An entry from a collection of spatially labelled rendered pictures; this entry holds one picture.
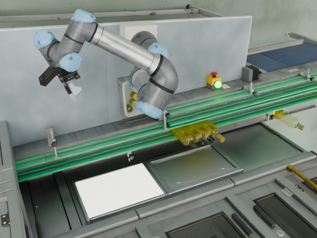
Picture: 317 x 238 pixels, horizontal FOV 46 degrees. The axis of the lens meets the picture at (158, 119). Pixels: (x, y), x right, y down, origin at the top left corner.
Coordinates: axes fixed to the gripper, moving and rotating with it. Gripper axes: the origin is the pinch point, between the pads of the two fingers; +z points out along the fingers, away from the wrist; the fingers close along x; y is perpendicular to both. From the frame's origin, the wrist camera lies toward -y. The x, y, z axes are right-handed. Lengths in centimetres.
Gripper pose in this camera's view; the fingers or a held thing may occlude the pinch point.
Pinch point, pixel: (69, 89)
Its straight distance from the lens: 170.3
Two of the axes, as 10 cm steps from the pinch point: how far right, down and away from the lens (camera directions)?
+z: 1.4, 4.6, 8.8
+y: 9.0, -4.2, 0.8
